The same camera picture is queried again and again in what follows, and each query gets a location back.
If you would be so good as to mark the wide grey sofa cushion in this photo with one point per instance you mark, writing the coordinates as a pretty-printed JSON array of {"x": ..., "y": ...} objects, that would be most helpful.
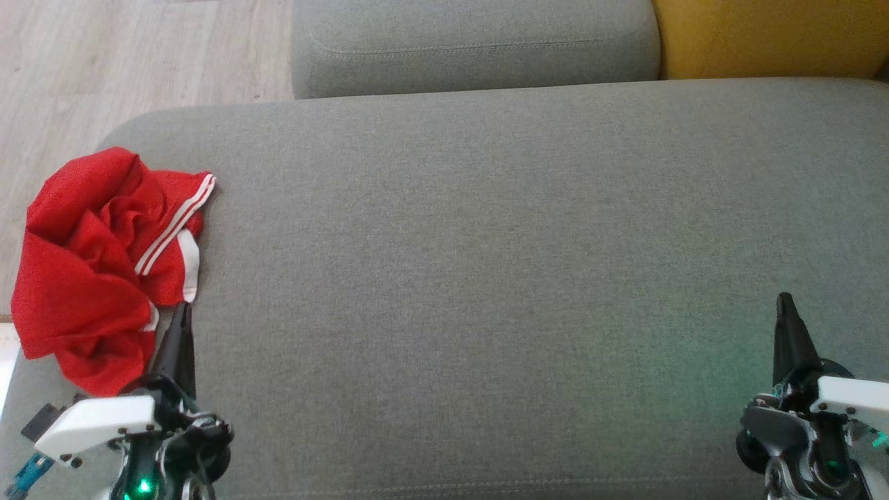
[{"x": 486, "y": 278}]

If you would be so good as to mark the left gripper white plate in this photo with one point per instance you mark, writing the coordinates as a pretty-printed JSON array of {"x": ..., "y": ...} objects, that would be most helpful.
[{"x": 97, "y": 423}]

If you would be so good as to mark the yellow sofa backrest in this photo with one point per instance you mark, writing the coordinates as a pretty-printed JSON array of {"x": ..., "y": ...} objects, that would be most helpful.
[{"x": 764, "y": 35}]

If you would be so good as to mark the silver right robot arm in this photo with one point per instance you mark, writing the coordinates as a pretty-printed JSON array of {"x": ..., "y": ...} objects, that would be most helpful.
[{"x": 861, "y": 465}]

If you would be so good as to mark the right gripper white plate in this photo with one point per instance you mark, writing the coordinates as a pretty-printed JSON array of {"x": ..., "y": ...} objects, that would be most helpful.
[{"x": 851, "y": 399}]

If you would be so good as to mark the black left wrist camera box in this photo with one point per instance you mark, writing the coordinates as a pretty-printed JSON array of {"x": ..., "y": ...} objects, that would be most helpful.
[{"x": 42, "y": 421}]

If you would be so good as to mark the red shorts with white stripe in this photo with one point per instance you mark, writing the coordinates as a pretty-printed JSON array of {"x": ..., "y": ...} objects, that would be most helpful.
[{"x": 76, "y": 326}]

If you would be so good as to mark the long grey sofa seat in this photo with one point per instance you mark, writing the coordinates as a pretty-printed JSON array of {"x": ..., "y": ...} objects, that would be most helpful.
[{"x": 472, "y": 48}]

